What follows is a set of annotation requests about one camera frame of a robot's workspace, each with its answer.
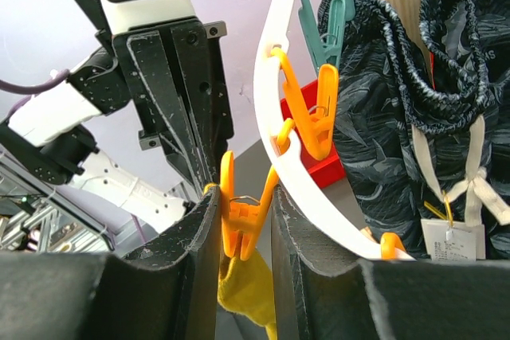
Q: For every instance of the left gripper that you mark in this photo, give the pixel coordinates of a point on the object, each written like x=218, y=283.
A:
x=159, y=56

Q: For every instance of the yellow sock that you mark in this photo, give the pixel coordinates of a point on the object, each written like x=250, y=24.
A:
x=245, y=287

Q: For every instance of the red plastic tray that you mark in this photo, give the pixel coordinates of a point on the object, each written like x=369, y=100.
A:
x=324, y=172

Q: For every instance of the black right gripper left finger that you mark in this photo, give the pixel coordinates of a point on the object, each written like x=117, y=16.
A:
x=165, y=289

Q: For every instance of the teal clothes peg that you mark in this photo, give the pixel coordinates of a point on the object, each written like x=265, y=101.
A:
x=325, y=47

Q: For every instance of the dark patterned cloth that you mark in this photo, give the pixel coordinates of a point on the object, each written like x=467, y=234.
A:
x=415, y=124

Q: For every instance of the orange clothes peg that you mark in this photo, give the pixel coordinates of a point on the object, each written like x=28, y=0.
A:
x=243, y=217
x=314, y=123
x=391, y=246

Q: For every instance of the white round clip hanger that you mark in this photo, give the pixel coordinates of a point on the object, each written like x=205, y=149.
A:
x=268, y=80

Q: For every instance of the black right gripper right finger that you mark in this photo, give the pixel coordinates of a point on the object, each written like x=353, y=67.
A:
x=324, y=291

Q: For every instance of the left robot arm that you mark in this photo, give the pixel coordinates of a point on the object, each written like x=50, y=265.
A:
x=47, y=136

